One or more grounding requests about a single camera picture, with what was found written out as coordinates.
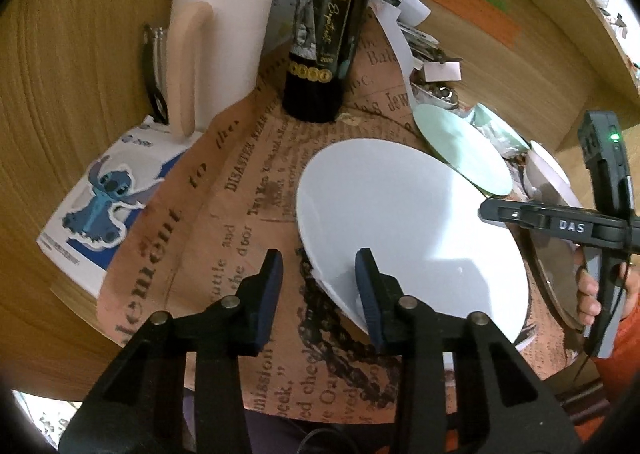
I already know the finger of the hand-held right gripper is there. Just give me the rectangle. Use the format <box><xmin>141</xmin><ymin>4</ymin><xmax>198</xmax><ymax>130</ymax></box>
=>
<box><xmin>479</xmin><ymin>199</ymin><xmax>601</xmax><ymax>241</ymax></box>

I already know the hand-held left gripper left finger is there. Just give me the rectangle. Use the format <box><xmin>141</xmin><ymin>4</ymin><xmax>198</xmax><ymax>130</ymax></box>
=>
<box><xmin>59</xmin><ymin>248</ymin><xmax>284</xmax><ymax>454</ymax></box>

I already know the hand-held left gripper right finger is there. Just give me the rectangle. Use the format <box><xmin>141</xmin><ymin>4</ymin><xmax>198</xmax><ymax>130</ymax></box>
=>
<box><xmin>354</xmin><ymin>248</ymin><xmax>583</xmax><ymax>454</ymax></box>

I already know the white bowl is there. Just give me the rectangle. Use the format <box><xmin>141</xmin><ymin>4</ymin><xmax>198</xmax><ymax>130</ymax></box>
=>
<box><xmin>522</xmin><ymin>140</ymin><xmax>583</xmax><ymax>208</ymax></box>

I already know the large white plate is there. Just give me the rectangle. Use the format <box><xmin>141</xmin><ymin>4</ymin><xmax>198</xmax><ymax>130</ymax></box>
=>
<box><xmin>295</xmin><ymin>138</ymin><xmax>530</xmax><ymax>351</ymax></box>

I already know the pale green bowl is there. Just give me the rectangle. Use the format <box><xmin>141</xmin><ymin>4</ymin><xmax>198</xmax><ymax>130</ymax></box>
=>
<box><xmin>470</xmin><ymin>103</ymin><xmax>531</xmax><ymax>156</ymax></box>

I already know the pale green plate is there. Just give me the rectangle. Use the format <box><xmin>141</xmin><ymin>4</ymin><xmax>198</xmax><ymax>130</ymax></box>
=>
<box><xmin>414</xmin><ymin>104</ymin><xmax>513</xmax><ymax>197</ymax></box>

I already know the person's right forearm orange sleeve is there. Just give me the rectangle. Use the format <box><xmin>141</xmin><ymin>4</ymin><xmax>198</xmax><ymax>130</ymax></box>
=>
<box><xmin>597</xmin><ymin>304</ymin><xmax>640</xmax><ymax>402</ymax></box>

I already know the person's right hand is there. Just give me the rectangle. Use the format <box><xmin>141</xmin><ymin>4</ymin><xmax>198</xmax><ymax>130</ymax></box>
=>
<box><xmin>574</xmin><ymin>254</ymin><xmax>640</xmax><ymax>332</ymax></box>

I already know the round glass plate dark rim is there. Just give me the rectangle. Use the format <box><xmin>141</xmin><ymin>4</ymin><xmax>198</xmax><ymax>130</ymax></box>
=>
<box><xmin>520</xmin><ymin>228</ymin><xmax>587</xmax><ymax>335</ymax></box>

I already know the newspaper print cloth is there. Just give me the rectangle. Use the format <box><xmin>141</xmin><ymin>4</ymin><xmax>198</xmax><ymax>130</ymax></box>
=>
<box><xmin>97</xmin><ymin>4</ymin><xmax>576</xmax><ymax>430</ymax></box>

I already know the small bowl of trinkets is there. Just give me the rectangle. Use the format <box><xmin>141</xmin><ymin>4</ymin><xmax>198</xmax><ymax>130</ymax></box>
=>
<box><xmin>407</xmin><ymin>79</ymin><xmax>467</xmax><ymax>111</ymax></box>

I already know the small white card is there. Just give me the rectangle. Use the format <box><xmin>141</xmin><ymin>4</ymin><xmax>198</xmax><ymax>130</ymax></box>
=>
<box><xmin>425</xmin><ymin>61</ymin><xmax>462</xmax><ymax>83</ymax></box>

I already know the white blue cartoon sticker box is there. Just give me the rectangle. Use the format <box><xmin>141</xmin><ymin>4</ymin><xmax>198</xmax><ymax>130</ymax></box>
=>
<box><xmin>36</xmin><ymin>115</ymin><xmax>203</xmax><ymax>297</ymax></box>

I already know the orange sticky note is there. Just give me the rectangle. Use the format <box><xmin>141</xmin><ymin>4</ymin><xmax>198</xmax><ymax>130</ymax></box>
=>
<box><xmin>427</xmin><ymin>0</ymin><xmax>522</xmax><ymax>48</ymax></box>

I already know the cream ceramic pitcher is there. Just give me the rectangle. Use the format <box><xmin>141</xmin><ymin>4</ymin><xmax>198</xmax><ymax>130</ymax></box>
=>
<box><xmin>166</xmin><ymin>0</ymin><xmax>274</xmax><ymax>137</ymax></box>

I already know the patterned floral cloth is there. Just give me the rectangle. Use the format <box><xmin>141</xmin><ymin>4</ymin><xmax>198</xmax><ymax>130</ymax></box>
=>
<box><xmin>14</xmin><ymin>390</ymin><xmax>83</xmax><ymax>454</ymax></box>

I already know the dark wine bottle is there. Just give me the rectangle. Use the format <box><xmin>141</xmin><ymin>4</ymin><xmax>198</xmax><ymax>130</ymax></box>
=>
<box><xmin>280</xmin><ymin>0</ymin><xmax>378</xmax><ymax>124</ymax></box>

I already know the thin black cable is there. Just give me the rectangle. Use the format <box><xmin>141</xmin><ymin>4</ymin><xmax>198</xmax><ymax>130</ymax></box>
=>
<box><xmin>575</xmin><ymin>279</ymin><xmax>632</xmax><ymax>385</ymax></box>

